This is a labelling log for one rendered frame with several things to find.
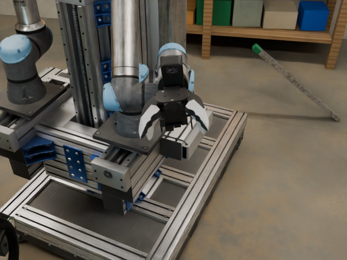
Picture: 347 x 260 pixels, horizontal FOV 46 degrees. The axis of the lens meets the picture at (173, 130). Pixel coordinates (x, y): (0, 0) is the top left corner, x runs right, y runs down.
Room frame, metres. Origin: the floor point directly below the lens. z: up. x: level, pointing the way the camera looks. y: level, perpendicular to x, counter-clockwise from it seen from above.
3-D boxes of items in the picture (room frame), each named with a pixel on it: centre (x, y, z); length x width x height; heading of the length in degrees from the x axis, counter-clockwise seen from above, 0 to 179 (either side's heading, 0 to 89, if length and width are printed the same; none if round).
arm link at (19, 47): (1.40, 0.59, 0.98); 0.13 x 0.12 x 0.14; 169
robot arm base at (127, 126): (1.18, 0.14, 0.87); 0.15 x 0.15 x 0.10
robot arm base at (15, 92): (1.39, 0.59, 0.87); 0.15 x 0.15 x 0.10
